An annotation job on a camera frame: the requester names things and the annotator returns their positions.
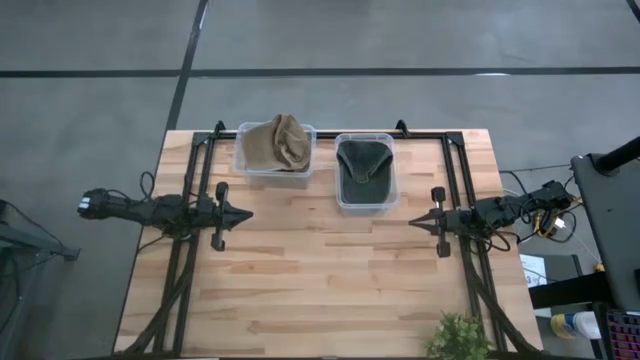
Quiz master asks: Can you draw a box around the tangled cable bundle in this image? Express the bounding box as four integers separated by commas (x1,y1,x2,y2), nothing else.
499,169,587,252

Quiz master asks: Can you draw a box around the white paper sheet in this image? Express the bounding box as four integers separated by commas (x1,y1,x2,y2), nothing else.
519,253,549,289

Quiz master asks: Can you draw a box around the grey desk panel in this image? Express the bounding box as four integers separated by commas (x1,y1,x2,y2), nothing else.
571,152,640,314

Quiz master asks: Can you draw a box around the black round pole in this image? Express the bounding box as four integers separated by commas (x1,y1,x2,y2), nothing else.
593,136,640,174

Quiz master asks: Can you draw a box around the grey metal cart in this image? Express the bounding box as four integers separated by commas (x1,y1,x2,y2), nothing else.
0,198,81,360

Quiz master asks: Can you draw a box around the white blue yellow bottle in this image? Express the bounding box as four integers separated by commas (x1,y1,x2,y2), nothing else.
549,310,602,341

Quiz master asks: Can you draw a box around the black metal table frame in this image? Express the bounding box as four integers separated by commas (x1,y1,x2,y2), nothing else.
117,119,544,359

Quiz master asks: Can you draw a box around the black desk beam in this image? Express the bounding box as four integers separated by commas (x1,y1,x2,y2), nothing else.
528,272,616,310

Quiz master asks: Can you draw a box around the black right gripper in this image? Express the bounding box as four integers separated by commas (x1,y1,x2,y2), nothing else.
408,186,474,259

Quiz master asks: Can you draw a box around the small green artificial plant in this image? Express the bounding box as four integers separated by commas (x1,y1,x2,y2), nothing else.
425,310,494,360

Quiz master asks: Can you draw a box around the narrow clear plastic bin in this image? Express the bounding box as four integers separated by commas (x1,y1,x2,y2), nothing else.
333,132,400,216

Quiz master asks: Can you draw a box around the wide clear plastic bin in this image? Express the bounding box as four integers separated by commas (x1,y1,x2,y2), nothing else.
232,121,317,190

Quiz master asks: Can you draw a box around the dark green baseball cap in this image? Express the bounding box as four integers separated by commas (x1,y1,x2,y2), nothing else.
336,139,394,205

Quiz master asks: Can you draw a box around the backlit computer keyboard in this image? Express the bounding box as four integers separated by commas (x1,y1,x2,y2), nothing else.
604,312,640,360

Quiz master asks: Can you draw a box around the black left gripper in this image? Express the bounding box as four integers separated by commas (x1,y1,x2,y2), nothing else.
199,181,255,252

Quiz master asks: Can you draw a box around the tan baseball cap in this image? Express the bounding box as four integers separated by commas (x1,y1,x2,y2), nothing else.
272,113,313,174

